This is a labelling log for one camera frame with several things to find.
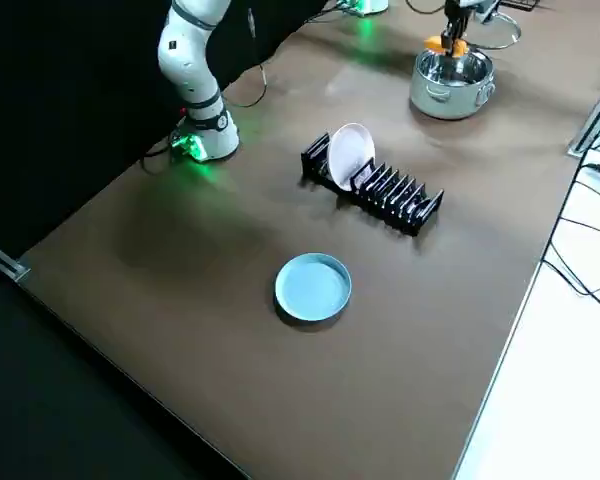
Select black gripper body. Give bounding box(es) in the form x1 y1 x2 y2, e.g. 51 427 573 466
443 0 474 21

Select orange corn cob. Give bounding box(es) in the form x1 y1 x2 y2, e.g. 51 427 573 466
424 34 469 58

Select glass pot lid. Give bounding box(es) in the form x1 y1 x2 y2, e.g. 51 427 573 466
467 2 523 51

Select stainless steel pot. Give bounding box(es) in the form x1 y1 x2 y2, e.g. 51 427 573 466
409 47 496 121

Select white plate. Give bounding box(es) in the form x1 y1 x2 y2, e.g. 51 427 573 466
327 122 377 194

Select light blue plate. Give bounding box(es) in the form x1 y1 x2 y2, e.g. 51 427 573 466
273 252 354 329

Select black slotted dish rack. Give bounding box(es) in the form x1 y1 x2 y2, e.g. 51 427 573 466
299 130 445 237

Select aluminium profile post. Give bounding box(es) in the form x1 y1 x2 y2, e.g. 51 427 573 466
0 235 31 281
563 64 600 159

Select black cable silver connector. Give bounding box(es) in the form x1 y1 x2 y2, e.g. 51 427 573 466
219 7 272 109

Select thin black cable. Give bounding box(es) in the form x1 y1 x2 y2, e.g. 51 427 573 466
539 144 600 321

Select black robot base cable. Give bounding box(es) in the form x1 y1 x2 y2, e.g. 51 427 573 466
139 138 182 175

